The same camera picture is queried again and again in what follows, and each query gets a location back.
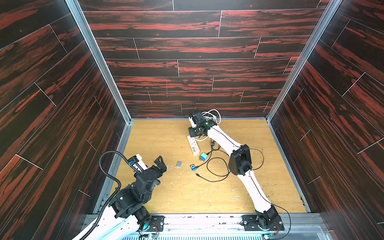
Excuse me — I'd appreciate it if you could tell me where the teal charger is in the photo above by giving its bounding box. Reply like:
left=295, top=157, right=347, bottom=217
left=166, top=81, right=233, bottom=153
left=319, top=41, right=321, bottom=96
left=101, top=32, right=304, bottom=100
left=199, top=153, right=209, bottom=162

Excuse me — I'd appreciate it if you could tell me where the black usb cable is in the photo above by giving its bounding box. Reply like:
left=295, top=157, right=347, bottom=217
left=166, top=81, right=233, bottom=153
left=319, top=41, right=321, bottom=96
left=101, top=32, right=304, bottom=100
left=195, top=140, right=265, bottom=183

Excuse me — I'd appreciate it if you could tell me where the blue mp3 player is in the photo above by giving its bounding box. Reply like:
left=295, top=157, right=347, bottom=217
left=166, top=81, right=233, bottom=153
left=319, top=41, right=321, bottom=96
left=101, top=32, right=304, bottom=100
left=190, top=164, right=197, bottom=172

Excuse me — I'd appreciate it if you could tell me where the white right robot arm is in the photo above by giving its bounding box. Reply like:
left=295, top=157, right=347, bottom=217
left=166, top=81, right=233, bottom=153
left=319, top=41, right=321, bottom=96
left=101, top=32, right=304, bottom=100
left=189, top=112, right=283, bottom=231

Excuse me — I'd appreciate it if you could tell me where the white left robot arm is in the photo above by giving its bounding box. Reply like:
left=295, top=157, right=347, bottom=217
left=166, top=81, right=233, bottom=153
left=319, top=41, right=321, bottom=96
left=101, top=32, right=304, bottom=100
left=74, top=154, right=167, bottom=240

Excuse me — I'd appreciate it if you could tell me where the white power strip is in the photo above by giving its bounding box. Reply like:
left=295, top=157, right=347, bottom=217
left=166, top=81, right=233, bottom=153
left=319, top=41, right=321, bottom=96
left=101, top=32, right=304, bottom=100
left=187, top=135, right=200, bottom=156

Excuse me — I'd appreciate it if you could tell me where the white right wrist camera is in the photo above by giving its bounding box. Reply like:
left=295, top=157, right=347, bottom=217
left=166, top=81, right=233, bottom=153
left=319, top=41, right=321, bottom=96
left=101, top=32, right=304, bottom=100
left=188, top=116, right=197, bottom=128

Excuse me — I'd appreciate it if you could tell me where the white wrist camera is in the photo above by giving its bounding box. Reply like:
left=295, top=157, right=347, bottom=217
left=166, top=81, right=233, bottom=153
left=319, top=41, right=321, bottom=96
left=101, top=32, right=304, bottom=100
left=188, top=116, right=197, bottom=128
left=128, top=154, right=148, bottom=173

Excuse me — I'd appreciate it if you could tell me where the white power strip cable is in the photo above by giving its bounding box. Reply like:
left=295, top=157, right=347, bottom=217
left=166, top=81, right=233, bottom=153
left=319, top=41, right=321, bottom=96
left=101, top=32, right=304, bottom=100
left=194, top=108, right=222, bottom=142

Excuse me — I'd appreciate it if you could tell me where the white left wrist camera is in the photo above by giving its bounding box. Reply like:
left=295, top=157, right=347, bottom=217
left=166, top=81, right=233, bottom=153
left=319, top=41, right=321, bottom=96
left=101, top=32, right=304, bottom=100
left=128, top=154, right=148, bottom=173

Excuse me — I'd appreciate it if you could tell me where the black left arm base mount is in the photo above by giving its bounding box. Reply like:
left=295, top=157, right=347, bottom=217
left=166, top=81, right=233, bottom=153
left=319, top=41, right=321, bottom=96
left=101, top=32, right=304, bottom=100
left=138, top=215, right=165, bottom=233

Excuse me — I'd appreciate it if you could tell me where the aluminium left floor rail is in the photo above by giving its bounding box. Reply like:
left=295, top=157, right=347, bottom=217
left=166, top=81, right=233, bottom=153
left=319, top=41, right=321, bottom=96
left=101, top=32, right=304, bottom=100
left=92, top=119, right=134, bottom=214

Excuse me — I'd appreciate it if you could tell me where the aluminium floor rail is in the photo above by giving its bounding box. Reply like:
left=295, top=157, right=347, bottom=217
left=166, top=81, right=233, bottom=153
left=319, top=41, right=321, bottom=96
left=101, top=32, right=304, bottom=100
left=267, top=121, right=312, bottom=213
left=92, top=119, right=134, bottom=214

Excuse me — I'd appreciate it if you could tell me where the aluminium right corner post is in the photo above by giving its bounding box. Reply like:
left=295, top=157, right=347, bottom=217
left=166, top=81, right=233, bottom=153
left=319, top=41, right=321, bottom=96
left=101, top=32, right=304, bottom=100
left=266, top=0, right=342, bottom=124

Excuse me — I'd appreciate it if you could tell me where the aluminium corner post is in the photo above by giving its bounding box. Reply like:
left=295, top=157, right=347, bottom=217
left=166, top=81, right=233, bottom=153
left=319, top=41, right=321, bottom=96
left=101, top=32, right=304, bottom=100
left=65, top=0, right=132, bottom=124
left=266, top=0, right=342, bottom=124

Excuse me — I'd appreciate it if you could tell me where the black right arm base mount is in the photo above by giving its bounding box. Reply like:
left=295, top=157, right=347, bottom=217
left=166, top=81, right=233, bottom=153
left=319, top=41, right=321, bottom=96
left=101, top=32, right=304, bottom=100
left=240, top=215, right=285, bottom=232

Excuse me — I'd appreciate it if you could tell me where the aluminium left corner post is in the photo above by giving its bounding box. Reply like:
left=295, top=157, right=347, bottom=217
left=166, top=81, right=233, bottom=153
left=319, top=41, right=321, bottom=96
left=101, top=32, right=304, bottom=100
left=65, top=0, right=132, bottom=124

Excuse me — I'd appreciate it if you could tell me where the aluminium right floor rail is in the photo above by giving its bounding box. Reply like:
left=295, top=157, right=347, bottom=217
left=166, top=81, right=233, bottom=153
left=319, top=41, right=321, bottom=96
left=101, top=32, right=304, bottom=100
left=267, top=121, right=312, bottom=213

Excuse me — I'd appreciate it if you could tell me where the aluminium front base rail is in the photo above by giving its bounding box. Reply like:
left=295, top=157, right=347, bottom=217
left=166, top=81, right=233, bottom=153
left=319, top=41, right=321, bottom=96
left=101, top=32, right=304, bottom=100
left=120, top=213, right=333, bottom=240

